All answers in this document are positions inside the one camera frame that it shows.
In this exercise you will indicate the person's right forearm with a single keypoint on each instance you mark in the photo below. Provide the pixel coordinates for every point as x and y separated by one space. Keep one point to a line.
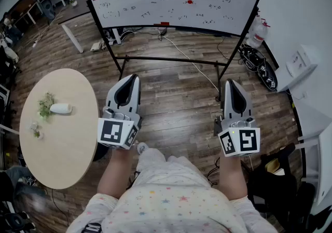
232 177

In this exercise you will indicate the small green plant sprig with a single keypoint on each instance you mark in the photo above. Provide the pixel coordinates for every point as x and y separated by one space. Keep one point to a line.
36 134

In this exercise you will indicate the red whiteboard eraser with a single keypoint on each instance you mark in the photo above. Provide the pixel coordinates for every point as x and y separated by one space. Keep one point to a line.
162 23

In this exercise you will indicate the dark top table white leg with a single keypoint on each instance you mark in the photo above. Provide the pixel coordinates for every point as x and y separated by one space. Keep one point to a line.
74 38

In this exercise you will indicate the black power adapter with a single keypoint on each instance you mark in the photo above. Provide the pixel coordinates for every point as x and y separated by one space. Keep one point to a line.
163 31

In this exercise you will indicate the black table base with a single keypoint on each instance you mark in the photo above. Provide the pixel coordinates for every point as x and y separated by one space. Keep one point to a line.
101 152

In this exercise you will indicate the white box device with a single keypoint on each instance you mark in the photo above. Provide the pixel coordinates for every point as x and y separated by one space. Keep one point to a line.
96 46

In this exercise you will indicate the green flower bunch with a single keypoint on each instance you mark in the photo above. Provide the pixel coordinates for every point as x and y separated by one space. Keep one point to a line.
45 104

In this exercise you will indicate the black oval case white tags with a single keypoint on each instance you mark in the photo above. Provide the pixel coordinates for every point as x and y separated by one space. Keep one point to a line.
271 72

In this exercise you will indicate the clear plastic water jug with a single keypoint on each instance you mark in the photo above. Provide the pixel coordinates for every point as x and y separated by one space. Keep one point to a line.
256 23
258 37

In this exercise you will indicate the black bag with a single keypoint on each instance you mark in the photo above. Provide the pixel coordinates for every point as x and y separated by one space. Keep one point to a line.
280 188

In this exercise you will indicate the white power strip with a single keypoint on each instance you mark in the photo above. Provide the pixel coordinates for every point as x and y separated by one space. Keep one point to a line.
35 44

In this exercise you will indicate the white shelf rack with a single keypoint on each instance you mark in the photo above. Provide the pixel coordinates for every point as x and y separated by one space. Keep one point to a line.
324 162

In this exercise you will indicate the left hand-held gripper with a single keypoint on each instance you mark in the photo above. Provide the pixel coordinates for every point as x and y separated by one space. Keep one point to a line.
114 133

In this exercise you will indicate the person's star print pyjamas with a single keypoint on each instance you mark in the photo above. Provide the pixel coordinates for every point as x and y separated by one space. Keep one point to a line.
168 200

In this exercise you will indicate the white vase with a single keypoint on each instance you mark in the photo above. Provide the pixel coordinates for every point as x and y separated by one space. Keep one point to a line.
61 108

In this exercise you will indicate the person's left white shoe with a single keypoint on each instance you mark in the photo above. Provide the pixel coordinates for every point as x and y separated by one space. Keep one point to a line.
141 148

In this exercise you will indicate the person's left forearm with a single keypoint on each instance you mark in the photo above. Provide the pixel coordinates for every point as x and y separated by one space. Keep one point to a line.
114 172

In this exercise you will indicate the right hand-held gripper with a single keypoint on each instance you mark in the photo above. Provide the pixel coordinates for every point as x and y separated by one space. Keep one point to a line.
249 141

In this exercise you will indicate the round wooden table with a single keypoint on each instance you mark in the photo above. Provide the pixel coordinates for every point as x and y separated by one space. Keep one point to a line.
64 149

